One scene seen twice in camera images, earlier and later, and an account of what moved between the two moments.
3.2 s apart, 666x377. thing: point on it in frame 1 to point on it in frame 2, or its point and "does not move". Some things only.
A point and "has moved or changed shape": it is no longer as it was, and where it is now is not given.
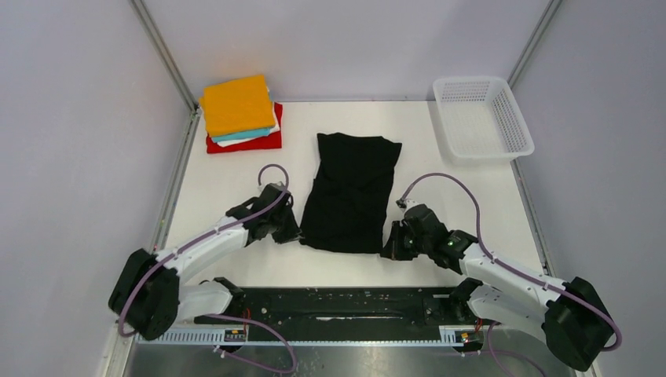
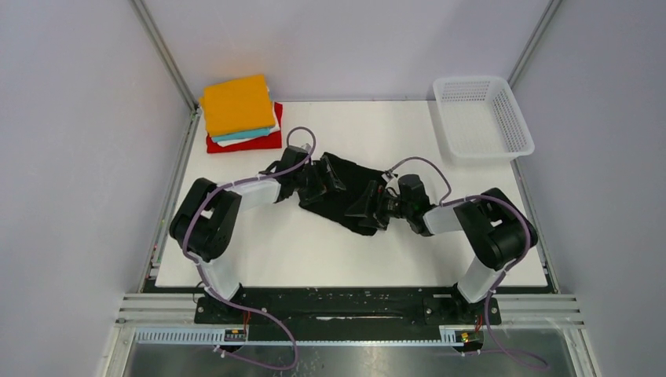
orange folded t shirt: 237,106 does not move
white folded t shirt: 276,129 does not move
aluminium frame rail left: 177,78 does not move
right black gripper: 393,249 to 363,206
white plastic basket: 481,118 does not move
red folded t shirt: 272,140 does not move
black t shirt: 347,206 has moved or changed shape
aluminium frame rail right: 533,42 does not move
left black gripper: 293,232 to 333,181
